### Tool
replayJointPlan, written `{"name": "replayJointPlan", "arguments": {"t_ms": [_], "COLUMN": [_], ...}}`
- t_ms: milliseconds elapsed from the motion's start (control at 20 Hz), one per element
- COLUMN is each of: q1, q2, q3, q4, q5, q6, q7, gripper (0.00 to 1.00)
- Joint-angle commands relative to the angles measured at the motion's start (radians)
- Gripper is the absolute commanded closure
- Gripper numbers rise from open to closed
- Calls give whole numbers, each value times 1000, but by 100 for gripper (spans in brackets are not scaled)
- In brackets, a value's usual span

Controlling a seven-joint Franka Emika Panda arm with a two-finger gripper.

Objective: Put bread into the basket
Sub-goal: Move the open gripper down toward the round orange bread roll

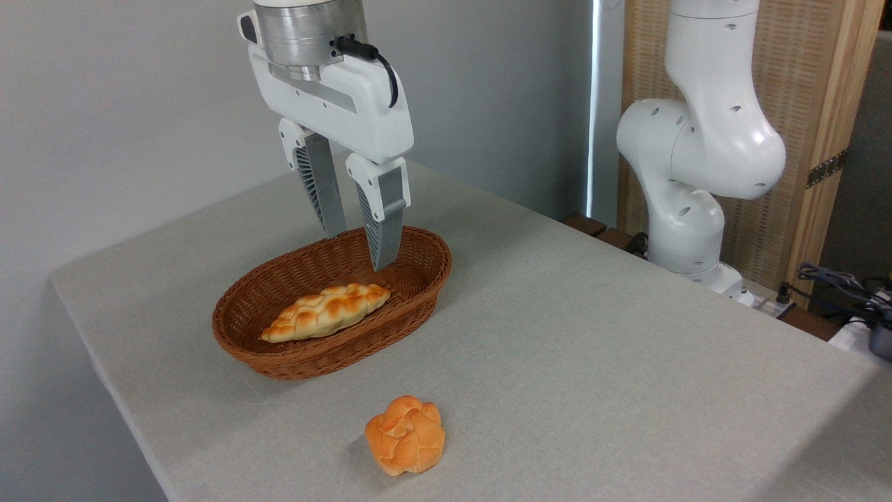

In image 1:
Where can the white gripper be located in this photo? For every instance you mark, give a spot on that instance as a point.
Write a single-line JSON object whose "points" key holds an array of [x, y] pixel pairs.
{"points": [[362, 118]]}

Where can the round orange bread roll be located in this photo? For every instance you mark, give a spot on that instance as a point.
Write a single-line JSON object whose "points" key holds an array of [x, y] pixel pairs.
{"points": [[405, 436]]}

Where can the long braided bread loaf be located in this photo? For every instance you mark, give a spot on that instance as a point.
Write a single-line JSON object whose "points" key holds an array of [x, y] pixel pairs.
{"points": [[324, 314]]}

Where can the brown woven wicker basket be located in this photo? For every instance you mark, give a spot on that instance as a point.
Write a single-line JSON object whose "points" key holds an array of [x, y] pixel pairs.
{"points": [[313, 359]]}

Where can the brown wooden base board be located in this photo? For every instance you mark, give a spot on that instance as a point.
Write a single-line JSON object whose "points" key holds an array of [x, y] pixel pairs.
{"points": [[582, 224]]}

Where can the grey tablecloth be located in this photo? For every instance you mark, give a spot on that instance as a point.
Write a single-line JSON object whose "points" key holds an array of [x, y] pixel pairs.
{"points": [[592, 362]]}

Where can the woven wooden folding screen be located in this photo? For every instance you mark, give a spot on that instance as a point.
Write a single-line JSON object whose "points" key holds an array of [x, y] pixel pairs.
{"points": [[801, 70]]}

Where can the metal screen hinge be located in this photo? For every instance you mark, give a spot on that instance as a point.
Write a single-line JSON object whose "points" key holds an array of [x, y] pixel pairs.
{"points": [[827, 169]]}

